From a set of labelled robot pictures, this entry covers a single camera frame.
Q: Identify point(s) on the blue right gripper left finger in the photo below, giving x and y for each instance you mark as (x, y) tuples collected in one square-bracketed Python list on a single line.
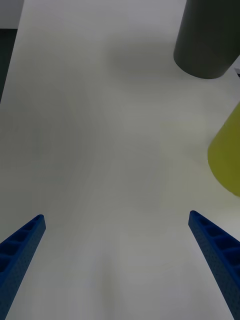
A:
[(17, 255)]

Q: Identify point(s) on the grey plastic waste bin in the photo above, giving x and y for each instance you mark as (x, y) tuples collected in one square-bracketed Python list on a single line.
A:
[(207, 45)]

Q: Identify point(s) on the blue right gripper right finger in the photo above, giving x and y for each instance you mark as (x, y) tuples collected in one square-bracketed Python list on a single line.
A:
[(220, 255)]

